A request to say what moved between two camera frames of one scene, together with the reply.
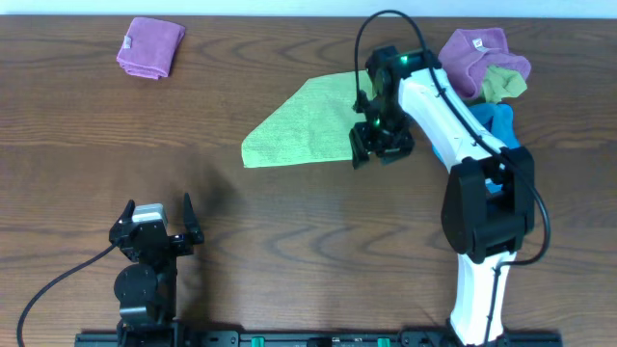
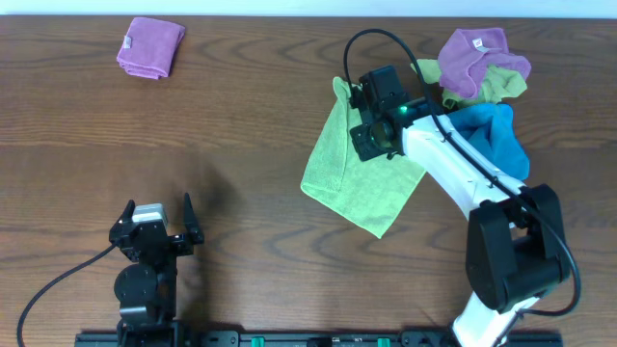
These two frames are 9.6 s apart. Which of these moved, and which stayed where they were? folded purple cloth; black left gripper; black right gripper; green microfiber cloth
Moved: green microfiber cloth
Stayed: black left gripper; black right gripper; folded purple cloth
